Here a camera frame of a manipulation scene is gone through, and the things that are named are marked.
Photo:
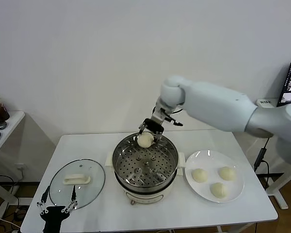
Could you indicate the white side table with laptop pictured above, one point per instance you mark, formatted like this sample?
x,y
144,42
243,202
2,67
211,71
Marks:
x,y
281,200

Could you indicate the white steamed baozi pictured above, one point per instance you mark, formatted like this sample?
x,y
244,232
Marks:
x,y
199,175
219,190
145,140
227,173

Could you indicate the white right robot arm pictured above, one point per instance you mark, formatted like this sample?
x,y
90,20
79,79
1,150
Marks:
x,y
220,104

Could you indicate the white labelled box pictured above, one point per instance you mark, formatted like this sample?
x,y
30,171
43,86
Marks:
x,y
265,103

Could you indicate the black power adapter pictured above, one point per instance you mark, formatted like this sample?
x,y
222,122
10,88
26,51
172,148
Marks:
x,y
260,157

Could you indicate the white round plate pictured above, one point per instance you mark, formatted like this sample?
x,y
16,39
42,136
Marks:
x,y
205,191

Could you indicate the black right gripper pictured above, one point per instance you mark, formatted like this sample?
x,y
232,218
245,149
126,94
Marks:
x,y
156,125

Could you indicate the dark jar on side table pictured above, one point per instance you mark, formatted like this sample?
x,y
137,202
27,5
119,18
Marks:
x,y
0,112

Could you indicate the white wall socket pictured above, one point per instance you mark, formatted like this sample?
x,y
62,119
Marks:
x,y
20,167

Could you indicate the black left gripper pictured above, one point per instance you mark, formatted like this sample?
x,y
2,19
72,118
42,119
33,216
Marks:
x,y
52,218

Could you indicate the stainless steel steamer basket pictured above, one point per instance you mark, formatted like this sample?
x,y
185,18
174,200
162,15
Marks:
x,y
145,174

